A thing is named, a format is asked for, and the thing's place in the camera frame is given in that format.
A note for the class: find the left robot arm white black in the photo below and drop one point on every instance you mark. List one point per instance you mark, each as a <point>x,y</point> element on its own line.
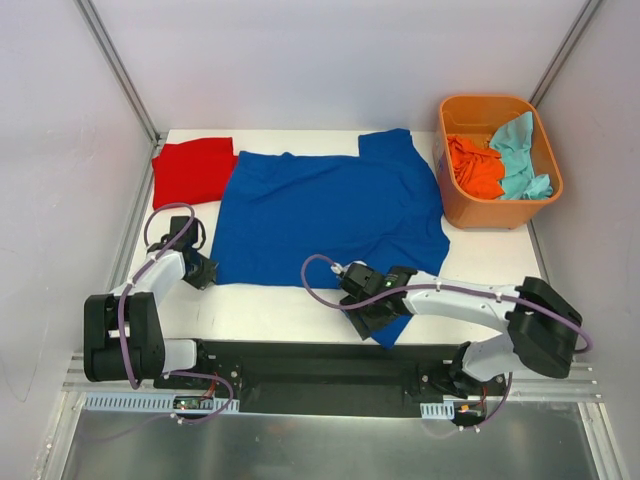
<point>122,334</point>

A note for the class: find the left aluminium frame post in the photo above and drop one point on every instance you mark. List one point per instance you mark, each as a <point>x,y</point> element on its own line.
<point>108,49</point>

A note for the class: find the aluminium rail front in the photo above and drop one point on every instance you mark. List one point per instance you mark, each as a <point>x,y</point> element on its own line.
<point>580,386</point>

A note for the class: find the grey cable duct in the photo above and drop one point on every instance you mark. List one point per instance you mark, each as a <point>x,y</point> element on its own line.
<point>437,411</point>
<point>158,403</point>

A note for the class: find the blue t shirt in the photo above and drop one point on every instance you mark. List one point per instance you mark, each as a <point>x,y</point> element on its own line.
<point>284,218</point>

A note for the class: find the right grey cable duct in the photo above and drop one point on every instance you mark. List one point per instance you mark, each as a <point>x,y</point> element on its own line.
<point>437,411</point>

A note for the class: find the teal t shirt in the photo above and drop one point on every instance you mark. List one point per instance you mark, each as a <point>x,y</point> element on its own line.
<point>513,141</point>

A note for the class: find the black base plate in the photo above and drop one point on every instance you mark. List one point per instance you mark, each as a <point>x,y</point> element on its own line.
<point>321,379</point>

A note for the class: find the orange plastic bin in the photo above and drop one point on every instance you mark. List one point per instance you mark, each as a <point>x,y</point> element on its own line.
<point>478,117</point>

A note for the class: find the right aluminium frame post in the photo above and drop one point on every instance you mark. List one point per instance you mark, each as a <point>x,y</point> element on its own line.
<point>587,13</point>

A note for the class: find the aluminium frame post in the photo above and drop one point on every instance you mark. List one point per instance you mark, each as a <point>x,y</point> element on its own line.
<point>587,13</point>
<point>108,49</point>

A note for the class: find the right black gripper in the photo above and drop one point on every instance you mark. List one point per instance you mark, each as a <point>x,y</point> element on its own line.
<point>368,317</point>

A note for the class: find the folded red t shirt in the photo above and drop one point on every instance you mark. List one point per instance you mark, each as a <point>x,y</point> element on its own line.
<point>193,172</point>

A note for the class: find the orange t shirt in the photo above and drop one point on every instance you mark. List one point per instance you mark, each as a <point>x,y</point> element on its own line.
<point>477,170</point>

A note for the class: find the left grey cable duct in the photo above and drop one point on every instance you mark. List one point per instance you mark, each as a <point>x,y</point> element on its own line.
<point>158,403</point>

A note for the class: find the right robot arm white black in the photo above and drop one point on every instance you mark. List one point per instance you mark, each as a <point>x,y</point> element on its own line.
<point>536,329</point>

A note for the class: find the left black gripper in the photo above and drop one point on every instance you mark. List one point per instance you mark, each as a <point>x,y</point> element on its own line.
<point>204,272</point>

